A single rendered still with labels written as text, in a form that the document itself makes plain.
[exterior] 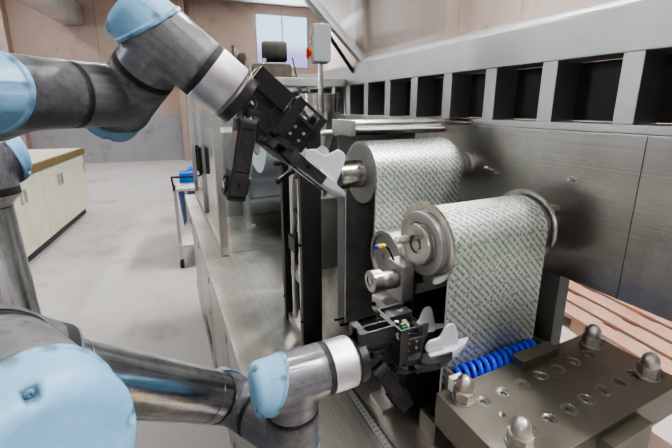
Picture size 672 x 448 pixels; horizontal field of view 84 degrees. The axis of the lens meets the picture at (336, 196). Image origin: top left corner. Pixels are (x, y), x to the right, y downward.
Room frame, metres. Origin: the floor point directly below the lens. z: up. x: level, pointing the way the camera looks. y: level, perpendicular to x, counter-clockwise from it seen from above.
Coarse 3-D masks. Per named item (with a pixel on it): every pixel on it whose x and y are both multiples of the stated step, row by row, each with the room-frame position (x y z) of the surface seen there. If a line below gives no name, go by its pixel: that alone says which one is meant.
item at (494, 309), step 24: (528, 264) 0.65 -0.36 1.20; (456, 288) 0.58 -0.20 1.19; (480, 288) 0.60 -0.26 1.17; (504, 288) 0.63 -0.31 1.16; (528, 288) 0.65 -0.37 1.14; (456, 312) 0.58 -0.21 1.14; (480, 312) 0.60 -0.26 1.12; (504, 312) 0.63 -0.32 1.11; (528, 312) 0.66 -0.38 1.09; (480, 336) 0.60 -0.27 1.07; (504, 336) 0.63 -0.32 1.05; (528, 336) 0.66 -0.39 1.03; (456, 360) 0.58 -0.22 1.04
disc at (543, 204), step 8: (512, 192) 0.76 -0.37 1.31; (520, 192) 0.74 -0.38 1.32; (528, 192) 0.72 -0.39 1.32; (536, 200) 0.71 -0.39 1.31; (544, 200) 0.69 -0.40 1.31; (544, 208) 0.69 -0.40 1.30; (552, 216) 0.67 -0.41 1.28; (552, 224) 0.67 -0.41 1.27; (552, 232) 0.67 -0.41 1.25; (552, 240) 0.67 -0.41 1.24
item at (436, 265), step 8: (408, 216) 0.65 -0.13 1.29; (416, 216) 0.63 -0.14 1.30; (424, 216) 0.61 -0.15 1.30; (432, 216) 0.60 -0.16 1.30; (408, 224) 0.65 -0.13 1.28; (424, 224) 0.61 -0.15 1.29; (432, 224) 0.59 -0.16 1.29; (432, 232) 0.59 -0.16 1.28; (440, 232) 0.58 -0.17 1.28; (440, 240) 0.57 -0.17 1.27; (440, 248) 0.57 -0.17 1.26; (440, 256) 0.57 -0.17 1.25; (432, 264) 0.59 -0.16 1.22; (440, 264) 0.57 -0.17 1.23; (424, 272) 0.60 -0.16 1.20; (432, 272) 0.58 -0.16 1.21
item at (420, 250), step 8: (416, 224) 0.62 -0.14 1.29; (408, 232) 0.63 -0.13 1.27; (416, 232) 0.61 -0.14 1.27; (424, 232) 0.60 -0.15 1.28; (416, 240) 0.61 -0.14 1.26; (424, 240) 0.59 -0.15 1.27; (432, 240) 0.59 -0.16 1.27; (408, 248) 0.63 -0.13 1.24; (416, 248) 0.61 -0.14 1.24; (424, 248) 0.59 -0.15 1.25; (432, 248) 0.58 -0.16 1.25; (408, 256) 0.63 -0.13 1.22; (416, 256) 0.61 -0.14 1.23; (424, 256) 0.59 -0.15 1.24; (432, 256) 0.59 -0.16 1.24; (416, 264) 0.61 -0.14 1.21; (424, 264) 0.59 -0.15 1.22
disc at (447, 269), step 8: (408, 208) 0.67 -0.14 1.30; (416, 208) 0.65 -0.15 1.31; (424, 208) 0.63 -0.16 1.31; (432, 208) 0.61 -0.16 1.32; (440, 216) 0.59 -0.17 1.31; (440, 224) 0.59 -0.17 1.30; (448, 224) 0.57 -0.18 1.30; (448, 232) 0.57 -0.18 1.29; (448, 240) 0.57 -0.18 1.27; (448, 248) 0.57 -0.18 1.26; (448, 256) 0.57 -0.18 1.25; (448, 264) 0.57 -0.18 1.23; (416, 272) 0.64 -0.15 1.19; (440, 272) 0.58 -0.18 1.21; (448, 272) 0.56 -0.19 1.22; (424, 280) 0.62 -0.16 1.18; (432, 280) 0.60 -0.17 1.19; (440, 280) 0.58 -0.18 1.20
